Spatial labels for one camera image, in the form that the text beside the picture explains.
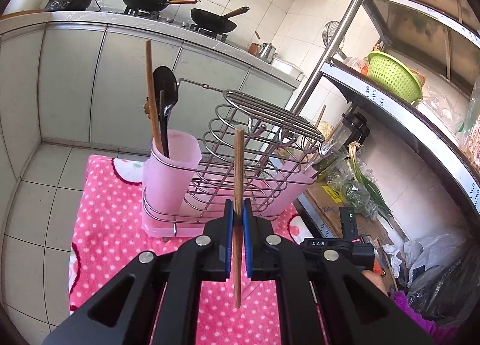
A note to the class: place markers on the pink plastic drip tray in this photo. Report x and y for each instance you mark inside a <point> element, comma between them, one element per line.
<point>195,211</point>

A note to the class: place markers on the black frying pan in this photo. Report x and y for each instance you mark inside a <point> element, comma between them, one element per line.
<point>220,24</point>

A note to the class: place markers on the wire utensil rack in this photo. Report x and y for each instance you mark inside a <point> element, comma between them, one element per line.
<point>277,145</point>

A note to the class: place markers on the left pink utensil cup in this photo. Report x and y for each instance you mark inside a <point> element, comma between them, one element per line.
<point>167,180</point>

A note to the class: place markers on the cardboard sheet on shelf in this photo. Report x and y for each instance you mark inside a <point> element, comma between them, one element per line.
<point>319,207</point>

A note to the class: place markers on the metal storage shelf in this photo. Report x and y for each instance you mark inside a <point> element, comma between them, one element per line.
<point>418,40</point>

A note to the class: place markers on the black blender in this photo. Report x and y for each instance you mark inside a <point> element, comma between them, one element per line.
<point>351,128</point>

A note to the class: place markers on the black spoon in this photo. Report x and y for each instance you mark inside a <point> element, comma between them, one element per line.
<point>166,95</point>

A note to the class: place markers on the grey kitchen cabinets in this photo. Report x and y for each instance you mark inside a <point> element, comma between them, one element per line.
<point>79,78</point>

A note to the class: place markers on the person right hand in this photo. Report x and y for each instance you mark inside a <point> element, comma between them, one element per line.
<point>376,280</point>

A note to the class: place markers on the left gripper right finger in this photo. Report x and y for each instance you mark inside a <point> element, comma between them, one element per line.
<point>322,298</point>

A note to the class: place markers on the green onions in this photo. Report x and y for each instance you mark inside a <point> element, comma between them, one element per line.
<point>369,185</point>

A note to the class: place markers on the pink polka dot blanket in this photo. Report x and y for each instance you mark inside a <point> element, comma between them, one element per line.
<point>108,234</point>

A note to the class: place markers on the steel kettle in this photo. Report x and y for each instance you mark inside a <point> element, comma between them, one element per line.
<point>267,52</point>

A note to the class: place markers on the green plastic colander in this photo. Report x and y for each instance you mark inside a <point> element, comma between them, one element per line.
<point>394,76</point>

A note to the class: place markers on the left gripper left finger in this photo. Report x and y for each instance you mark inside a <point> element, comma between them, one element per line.
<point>154,299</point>

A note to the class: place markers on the gas stove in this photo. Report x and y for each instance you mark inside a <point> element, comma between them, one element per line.
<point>176,18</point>

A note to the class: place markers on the black cooker with basket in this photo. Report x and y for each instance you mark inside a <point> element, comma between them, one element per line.
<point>67,5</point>

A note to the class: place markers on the wooden chopstick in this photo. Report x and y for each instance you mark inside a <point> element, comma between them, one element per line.
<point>238,176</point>
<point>314,157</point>
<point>153,113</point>

